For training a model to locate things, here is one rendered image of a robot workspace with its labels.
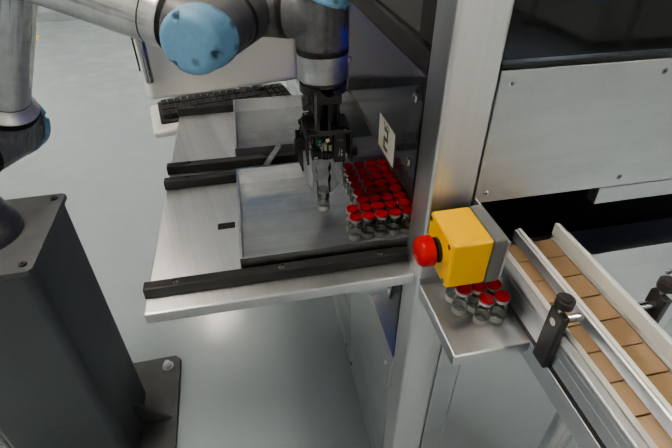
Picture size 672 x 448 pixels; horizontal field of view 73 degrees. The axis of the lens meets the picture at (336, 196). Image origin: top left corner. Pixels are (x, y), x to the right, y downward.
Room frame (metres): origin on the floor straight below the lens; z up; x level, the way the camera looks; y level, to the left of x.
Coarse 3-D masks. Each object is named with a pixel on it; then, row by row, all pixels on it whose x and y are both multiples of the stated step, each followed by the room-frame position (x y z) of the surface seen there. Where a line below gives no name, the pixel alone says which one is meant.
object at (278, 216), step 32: (320, 160) 0.78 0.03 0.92; (352, 160) 0.79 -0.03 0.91; (256, 192) 0.72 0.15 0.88; (288, 192) 0.72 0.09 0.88; (256, 224) 0.62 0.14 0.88; (288, 224) 0.62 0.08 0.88; (320, 224) 0.62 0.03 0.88; (256, 256) 0.50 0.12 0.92; (288, 256) 0.51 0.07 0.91; (320, 256) 0.52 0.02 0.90
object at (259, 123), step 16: (288, 96) 1.11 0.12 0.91; (240, 112) 1.08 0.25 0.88; (256, 112) 1.08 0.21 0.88; (272, 112) 1.08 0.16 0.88; (288, 112) 1.08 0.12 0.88; (304, 112) 1.08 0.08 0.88; (352, 112) 1.08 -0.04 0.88; (240, 128) 0.99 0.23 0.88; (256, 128) 0.99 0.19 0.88; (272, 128) 0.99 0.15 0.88; (288, 128) 0.99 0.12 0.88; (352, 128) 0.99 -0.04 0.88; (368, 128) 0.99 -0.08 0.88; (240, 144) 0.91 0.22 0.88; (256, 144) 0.91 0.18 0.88; (272, 144) 0.91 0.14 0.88; (288, 144) 0.85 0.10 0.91; (352, 144) 0.88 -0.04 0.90; (368, 144) 0.89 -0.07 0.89
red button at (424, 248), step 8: (416, 240) 0.43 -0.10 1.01; (424, 240) 0.42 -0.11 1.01; (432, 240) 0.42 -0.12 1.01; (416, 248) 0.42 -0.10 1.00; (424, 248) 0.41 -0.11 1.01; (432, 248) 0.42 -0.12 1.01; (416, 256) 0.42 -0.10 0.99; (424, 256) 0.41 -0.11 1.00; (432, 256) 0.41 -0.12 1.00; (424, 264) 0.41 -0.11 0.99; (432, 264) 0.41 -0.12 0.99
